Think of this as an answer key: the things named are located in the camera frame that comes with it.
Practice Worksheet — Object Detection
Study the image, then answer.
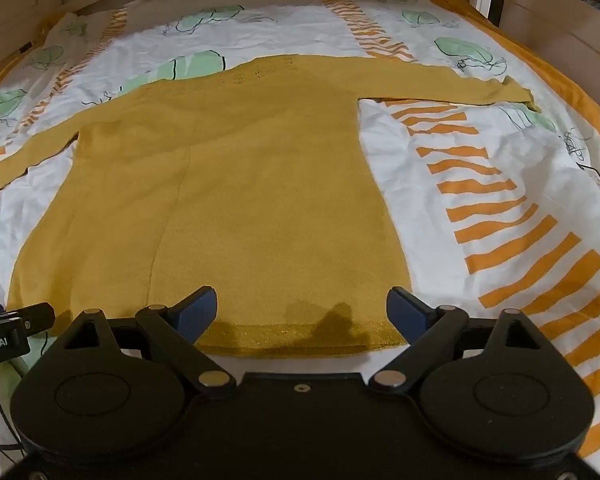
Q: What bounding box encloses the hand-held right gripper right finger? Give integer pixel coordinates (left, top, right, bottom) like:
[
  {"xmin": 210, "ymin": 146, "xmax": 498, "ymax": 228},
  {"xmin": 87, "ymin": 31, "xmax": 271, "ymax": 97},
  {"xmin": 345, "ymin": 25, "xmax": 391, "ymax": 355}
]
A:
[{"xmin": 369, "ymin": 287, "xmax": 548, "ymax": 396}]

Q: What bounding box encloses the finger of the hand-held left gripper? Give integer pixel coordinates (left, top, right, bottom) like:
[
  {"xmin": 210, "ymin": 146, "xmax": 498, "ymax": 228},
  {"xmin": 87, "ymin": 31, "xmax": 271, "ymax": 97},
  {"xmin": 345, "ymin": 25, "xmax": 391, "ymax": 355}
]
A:
[{"xmin": 22, "ymin": 302, "xmax": 56, "ymax": 333}]

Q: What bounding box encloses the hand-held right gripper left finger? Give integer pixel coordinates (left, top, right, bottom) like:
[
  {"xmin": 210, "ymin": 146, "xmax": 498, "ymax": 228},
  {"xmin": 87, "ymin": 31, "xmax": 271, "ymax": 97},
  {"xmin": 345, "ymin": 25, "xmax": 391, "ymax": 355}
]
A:
[{"xmin": 55, "ymin": 286, "xmax": 236, "ymax": 400}]

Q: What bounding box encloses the yellow knit sweater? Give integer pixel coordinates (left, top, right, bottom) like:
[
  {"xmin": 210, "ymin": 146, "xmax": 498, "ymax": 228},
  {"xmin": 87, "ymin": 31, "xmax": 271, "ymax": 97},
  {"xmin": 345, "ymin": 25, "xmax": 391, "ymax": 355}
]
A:
[{"xmin": 0, "ymin": 54, "xmax": 537, "ymax": 358}]

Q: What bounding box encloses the leaf printed bed sheet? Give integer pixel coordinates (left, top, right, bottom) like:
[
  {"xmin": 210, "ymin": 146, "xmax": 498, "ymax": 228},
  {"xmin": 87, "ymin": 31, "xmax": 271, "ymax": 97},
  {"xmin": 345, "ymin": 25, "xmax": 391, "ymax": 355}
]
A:
[{"xmin": 0, "ymin": 0, "xmax": 600, "ymax": 461}]

